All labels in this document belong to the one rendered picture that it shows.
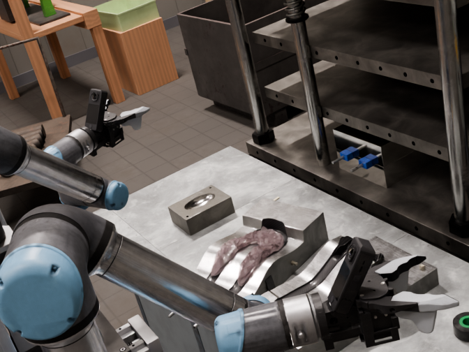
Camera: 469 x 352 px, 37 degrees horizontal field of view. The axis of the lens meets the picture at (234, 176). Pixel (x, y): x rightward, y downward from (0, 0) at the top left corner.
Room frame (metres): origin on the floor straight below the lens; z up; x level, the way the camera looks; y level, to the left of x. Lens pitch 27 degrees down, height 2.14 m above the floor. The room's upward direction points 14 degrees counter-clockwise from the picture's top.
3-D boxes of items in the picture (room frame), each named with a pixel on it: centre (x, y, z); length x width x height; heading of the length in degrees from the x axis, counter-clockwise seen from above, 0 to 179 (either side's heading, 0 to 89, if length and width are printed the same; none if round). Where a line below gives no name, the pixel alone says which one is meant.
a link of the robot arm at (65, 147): (1.73, 0.43, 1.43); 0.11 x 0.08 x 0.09; 140
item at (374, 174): (2.47, -0.70, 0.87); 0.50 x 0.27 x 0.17; 116
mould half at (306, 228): (1.92, 0.02, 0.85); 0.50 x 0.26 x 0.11; 133
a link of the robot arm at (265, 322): (0.85, 0.03, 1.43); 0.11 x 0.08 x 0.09; 89
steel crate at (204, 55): (5.37, -0.61, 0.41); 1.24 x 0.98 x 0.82; 115
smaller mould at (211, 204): (2.35, 0.15, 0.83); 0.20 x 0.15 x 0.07; 116
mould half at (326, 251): (1.63, -0.22, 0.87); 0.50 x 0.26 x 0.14; 116
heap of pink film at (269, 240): (1.91, 0.01, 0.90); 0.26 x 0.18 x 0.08; 133
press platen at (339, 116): (2.57, -0.79, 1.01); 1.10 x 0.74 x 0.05; 26
